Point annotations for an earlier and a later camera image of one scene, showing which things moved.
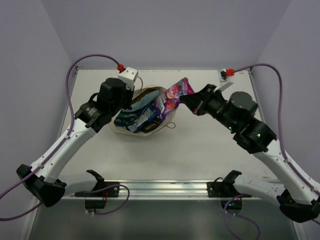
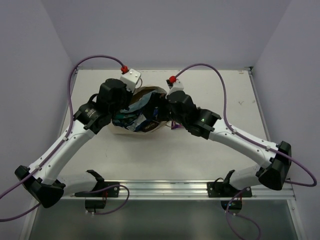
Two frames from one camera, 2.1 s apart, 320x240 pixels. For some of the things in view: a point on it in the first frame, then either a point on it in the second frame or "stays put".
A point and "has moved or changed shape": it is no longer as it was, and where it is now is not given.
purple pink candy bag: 168,101 has moved or changed shape
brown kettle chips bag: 150,127 stays put
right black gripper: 198,102 → 157,100
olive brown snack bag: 146,99 stays put
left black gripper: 127,100 stays put
